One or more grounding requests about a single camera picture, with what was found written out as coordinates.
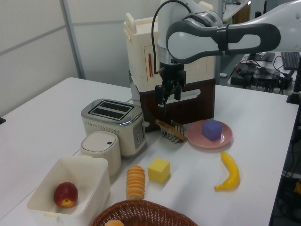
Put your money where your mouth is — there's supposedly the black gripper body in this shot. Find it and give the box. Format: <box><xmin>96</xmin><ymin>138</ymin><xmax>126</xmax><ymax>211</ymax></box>
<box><xmin>159</xmin><ymin>62</ymin><xmax>187</xmax><ymax>89</ymax></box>

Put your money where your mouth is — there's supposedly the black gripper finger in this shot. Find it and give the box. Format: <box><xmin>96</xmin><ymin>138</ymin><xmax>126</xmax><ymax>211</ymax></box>
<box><xmin>174</xmin><ymin>81</ymin><xmax>183</xmax><ymax>100</ymax></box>
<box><xmin>155</xmin><ymin>81</ymin><xmax>174</xmax><ymax>106</ymax></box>

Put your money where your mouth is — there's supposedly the yellow cube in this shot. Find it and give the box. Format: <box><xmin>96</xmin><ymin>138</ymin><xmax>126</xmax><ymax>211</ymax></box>
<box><xmin>147</xmin><ymin>158</ymin><xmax>171</xmax><ymax>185</ymax></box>

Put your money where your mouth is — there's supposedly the purple cube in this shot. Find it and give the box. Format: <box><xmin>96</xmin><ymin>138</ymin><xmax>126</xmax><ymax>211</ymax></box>
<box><xmin>202</xmin><ymin>119</ymin><xmax>223</xmax><ymax>142</ymax></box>

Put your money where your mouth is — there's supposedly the dark brown drawer base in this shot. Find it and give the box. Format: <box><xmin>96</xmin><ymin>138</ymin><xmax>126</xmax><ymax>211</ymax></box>
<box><xmin>128</xmin><ymin>70</ymin><xmax>216</xmax><ymax>134</ymax></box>

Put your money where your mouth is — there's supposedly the brown bread slice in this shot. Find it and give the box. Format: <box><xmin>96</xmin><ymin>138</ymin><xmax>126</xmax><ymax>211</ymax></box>
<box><xmin>154</xmin><ymin>118</ymin><xmax>188</xmax><ymax>142</ymax></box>

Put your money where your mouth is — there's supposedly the silver toast rack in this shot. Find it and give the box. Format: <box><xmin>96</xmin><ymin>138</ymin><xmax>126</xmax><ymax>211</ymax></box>
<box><xmin>161</xmin><ymin>120</ymin><xmax>186</xmax><ymax>144</ymax></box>

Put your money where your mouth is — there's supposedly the pink plate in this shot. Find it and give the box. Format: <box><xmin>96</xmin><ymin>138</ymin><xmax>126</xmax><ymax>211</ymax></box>
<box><xmin>186</xmin><ymin>119</ymin><xmax>234</xmax><ymax>150</ymax></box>

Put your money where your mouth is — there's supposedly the cream and silver toaster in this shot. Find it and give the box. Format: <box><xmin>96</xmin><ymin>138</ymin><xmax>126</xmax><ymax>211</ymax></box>
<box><xmin>80</xmin><ymin>98</ymin><xmax>150</xmax><ymax>159</ymax></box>

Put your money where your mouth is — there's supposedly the small white lidded bin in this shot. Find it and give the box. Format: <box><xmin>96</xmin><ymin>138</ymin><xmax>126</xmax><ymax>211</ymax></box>
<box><xmin>80</xmin><ymin>131</ymin><xmax>122</xmax><ymax>178</ymax></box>

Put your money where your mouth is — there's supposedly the black monitor stand base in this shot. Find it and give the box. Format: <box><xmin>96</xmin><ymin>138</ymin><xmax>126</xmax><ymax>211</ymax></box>
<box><xmin>247</xmin><ymin>52</ymin><xmax>276</xmax><ymax>63</ymax></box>

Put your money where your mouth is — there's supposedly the orange striped croissant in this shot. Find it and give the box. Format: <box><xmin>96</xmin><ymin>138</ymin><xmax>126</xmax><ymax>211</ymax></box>
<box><xmin>126</xmin><ymin>165</ymin><xmax>146</xmax><ymax>201</ymax></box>

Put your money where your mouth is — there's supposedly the yellow banana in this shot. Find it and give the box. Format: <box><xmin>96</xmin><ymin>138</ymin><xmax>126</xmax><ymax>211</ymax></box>
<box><xmin>214</xmin><ymin>151</ymin><xmax>241</xmax><ymax>192</ymax></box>

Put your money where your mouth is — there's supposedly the white plastic open container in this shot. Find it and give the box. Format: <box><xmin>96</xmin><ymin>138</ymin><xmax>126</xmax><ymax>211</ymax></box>
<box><xmin>27</xmin><ymin>155</ymin><xmax>111</xmax><ymax>223</ymax></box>

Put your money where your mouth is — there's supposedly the black keyboard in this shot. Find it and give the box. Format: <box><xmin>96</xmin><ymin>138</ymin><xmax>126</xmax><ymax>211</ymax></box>
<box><xmin>280</xmin><ymin>51</ymin><xmax>301</xmax><ymax>71</ymax></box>

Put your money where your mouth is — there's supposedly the brown wicker basket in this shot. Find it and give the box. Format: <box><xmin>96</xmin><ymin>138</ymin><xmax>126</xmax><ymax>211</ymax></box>
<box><xmin>91</xmin><ymin>199</ymin><xmax>199</xmax><ymax>226</ymax></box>

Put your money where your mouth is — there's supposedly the golden bread roll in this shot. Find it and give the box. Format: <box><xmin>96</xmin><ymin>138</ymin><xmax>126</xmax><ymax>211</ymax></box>
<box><xmin>104</xmin><ymin>219</ymin><xmax>124</xmax><ymax>226</ymax></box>

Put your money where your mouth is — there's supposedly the red apple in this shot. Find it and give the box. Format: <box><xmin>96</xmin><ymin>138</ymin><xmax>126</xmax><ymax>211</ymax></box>
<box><xmin>54</xmin><ymin>181</ymin><xmax>79</xmax><ymax>209</ymax></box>

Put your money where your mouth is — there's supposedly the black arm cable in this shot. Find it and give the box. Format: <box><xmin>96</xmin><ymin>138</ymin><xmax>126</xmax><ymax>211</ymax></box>
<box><xmin>151</xmin><ymin>3</ymin><xmax>192</xmax><ymax>73</ymax></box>

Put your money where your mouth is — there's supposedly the cream plastic cabinet with handles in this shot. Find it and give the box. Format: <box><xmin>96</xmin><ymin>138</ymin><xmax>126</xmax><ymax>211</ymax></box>
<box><xmin>123</xmin><ymin>1</ymin><xmax>216</xmax><ymax>87</ymax></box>

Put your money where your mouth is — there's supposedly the black electronics with cables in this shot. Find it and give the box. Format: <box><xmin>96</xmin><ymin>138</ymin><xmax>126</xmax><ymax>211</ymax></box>
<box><xmin>230</xmin><ymin>61</ymin><xmax>295</xmax><ymax>93</ymax></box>

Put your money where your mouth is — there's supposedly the black clamp post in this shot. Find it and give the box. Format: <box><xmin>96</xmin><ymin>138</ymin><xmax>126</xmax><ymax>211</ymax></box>
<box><xmin>285</xmin><ymin>53</ymin><xmax>301</xmax><ymax>105</ymax></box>

